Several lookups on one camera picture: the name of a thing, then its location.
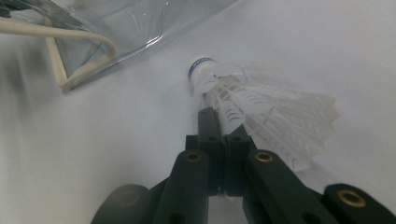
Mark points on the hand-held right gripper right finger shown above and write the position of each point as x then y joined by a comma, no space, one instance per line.
236,140

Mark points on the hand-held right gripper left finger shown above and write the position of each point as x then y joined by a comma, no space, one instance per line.
213,143

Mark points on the clear plastic bag beige trim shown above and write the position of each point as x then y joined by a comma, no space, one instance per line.
130,28

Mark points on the white shuttlecock blue band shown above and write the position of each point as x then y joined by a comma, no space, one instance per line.
202,71
299,124

